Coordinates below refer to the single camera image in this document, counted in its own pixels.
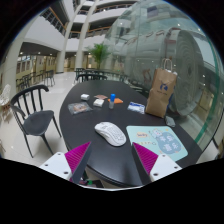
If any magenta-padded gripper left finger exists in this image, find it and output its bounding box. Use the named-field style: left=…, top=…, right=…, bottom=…
left=39, top=141, right=94, bottom=185

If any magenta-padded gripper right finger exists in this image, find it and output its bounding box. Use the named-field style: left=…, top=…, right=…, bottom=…
left=130, top=141, right=183, bottom=186

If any white perforated computer mouse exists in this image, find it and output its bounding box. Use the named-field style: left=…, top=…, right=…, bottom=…
left=94, top=121, right=128, bottom=148

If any light green cartoon mouse pad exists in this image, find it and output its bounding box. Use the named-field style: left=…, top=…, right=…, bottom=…
left=125, top=125, right=189, bottom=163

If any small grey pouch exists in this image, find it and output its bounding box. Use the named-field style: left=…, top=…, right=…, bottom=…
left=164, top=115, right=177, bottom=128

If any clear bag of cookies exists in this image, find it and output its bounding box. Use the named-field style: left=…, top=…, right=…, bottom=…
left=67, top=101, right=93, bottom=116

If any clear blue-white packet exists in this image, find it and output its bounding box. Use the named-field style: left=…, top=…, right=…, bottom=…
left=126, top=101, right=147, bottom=115

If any black spindle-back chair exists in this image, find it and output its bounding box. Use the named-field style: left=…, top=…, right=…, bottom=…
left=9, top=84, right=63, bottom=159

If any cream flat box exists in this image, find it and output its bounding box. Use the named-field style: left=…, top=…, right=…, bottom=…
left=92, top=98, right=105, bottom=108

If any brown paper carrier bag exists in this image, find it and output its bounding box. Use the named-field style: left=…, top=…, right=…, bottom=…
left=145, top=58, right=179, bottom=119

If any orange flat packet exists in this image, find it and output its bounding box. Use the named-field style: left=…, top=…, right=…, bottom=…
left=107, top=97, right=124, bottom=105

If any brown flat packet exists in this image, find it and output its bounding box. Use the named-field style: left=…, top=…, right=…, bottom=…
left=93, top=94, right=109, bottom=101

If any small blue-capped bottle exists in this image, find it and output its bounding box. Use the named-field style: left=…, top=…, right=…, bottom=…
left=108, top=93, right=117, bottom=110

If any black curved-back chair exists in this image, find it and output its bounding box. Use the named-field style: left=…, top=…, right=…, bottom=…
left=75, top=73, right=108, bottom=84

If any group of black chairs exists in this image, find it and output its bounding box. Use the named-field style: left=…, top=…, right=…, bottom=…
left=14, top=69, right=56, bottom=93

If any row of black chairs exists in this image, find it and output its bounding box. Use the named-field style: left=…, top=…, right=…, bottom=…
left=73, top=67, right=129, bottom=83

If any large white ribbed drum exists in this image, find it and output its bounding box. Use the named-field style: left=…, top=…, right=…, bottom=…
left=131, top=28, right=206, bottom=117

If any white lattice chair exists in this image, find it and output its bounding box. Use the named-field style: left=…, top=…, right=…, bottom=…
left=0, top=83, right=13, bottom=108

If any green potted palm plant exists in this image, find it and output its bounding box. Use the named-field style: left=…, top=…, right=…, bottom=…
left=85, top=42, right=111, bottom=70

